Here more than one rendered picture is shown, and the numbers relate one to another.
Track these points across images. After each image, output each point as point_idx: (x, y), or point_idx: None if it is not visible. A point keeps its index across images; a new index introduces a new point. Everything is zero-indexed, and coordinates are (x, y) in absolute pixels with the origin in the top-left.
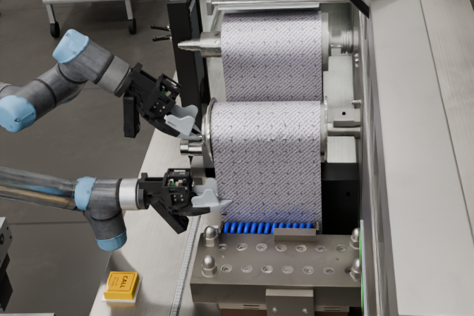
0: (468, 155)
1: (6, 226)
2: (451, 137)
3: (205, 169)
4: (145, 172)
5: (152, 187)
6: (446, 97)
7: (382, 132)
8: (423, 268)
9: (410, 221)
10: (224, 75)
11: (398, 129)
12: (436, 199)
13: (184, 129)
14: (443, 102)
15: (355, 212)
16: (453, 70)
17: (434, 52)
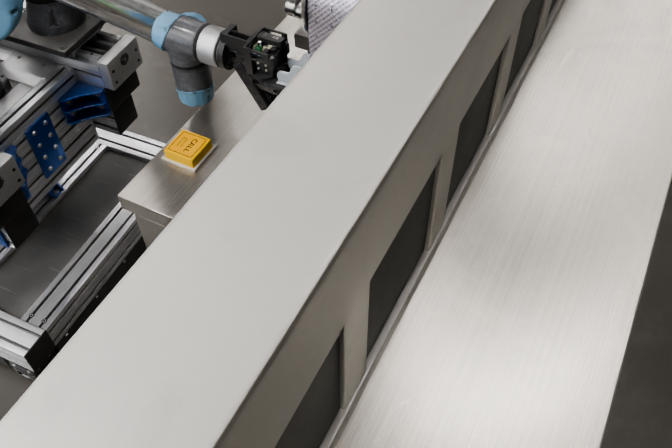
0: (585, 124)
1: (135, 46)
2: (578, 89)
3: None
4: (234, 24)
5: (235, 45)
6: (611, 25)
7: (328, 37)
8: (130, 350)
9: (208, 230)
10: None
11: (360, 38)
12: (300, 201)
13: None
14: (486, 13)
15: None
16: None
17: None
